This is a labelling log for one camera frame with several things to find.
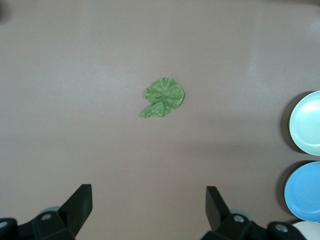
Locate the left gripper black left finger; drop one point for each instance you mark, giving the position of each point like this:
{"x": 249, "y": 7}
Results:
{"x": 75, "y": 210}

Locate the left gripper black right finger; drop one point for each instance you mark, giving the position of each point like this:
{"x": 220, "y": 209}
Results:
{"x": 220, "y": 215}

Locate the green lettuce leaf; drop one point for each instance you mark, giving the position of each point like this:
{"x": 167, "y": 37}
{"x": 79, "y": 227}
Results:
{"x": 165, "y": 95}

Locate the blue plate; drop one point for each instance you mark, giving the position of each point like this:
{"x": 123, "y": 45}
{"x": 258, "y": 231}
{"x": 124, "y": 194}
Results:
{"x": 305, "y": 192}

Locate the beige plate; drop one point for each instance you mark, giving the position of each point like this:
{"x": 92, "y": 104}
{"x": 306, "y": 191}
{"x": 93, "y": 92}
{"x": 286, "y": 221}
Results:
{"x": 312, "y": 231}

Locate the pale green plate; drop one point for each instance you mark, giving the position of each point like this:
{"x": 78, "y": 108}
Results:
{"x": 307, "y": 125}

